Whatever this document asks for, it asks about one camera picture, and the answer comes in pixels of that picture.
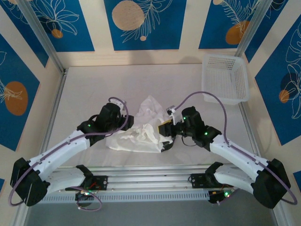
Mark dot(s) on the white perforated plastic basket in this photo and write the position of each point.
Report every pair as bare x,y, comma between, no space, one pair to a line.
223,77

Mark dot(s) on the aluminium mounting rail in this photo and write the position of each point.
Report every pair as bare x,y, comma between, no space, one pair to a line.
145,179

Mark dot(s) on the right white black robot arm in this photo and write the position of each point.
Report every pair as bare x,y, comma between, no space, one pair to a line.
235,150

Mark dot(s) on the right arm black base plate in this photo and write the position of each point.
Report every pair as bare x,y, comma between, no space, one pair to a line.
195,181

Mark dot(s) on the blue floral wall panel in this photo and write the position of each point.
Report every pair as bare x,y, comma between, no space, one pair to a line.
270,106
14,122
211,28
23,35
265,40
77,35
164,23

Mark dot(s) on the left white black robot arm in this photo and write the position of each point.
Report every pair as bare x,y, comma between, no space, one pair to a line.
58,148

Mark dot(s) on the white t-shirt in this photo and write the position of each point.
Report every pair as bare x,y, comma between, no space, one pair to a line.
131,143

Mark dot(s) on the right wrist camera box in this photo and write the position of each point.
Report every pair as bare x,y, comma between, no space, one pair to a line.
173,115

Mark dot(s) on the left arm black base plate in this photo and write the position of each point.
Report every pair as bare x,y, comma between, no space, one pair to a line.
103,182

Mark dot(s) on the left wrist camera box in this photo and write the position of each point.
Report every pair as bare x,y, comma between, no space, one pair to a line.
117,103

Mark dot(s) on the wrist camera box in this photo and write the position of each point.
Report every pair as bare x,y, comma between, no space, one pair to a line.
173,115
117,103

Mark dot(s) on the aluminium frame post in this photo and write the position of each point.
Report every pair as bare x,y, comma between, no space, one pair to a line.
42,35
254,26

